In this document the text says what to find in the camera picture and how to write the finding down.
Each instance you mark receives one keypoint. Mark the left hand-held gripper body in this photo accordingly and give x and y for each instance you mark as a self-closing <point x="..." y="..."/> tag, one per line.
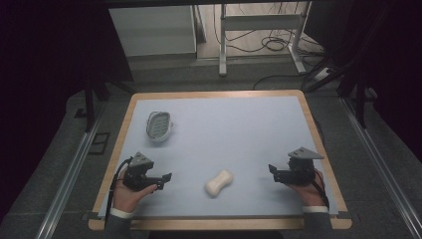
<point x="137" y="174"/>

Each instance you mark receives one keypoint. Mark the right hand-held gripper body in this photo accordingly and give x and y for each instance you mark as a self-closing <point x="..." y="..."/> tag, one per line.
<point x="298" y="172"/>

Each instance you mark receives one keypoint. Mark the grey oval soap dish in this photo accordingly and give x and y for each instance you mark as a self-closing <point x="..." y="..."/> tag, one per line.
<point x="159" y="126"/>

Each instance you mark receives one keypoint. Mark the cream soap bar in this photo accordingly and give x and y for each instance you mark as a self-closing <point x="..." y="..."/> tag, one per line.
<point x="219" y="183"/>

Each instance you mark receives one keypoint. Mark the person's right hand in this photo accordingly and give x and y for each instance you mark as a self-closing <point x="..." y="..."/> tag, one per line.
<point x="312" y="194"/>

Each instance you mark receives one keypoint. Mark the person's left hand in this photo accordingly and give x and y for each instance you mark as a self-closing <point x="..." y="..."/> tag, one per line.
<point x="124" y="197"/>

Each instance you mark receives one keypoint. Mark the black floor plate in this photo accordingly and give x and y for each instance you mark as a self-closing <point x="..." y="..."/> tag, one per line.
<point x="99" y="143"/>

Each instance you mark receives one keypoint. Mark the pale blue table mat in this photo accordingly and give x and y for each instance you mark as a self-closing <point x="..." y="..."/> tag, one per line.
<point x="232" y="139"/>

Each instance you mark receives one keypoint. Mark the black metal stand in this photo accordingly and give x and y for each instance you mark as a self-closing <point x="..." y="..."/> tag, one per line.
<point x="89" y="103"/>
<point x="360" y="99"/>

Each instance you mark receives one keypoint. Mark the white power strip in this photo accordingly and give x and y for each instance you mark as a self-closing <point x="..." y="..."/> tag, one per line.
<point x="322" y="74"/>

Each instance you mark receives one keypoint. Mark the dark curtain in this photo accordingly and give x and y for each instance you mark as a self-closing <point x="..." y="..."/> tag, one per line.
<point x="40" y="83"/>
<point x="394" y="66"/>

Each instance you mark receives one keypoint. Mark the white cabinet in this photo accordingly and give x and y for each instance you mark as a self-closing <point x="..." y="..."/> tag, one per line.
<point x="152" y="31"/>

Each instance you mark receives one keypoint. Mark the aluminium floor rail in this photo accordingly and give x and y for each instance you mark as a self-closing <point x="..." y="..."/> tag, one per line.
<point x="381" y="162"/>
<point x="68" y="181"/>

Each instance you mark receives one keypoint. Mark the white metal desk frame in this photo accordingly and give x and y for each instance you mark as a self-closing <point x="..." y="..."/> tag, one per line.
<point x="258" y="21"/>

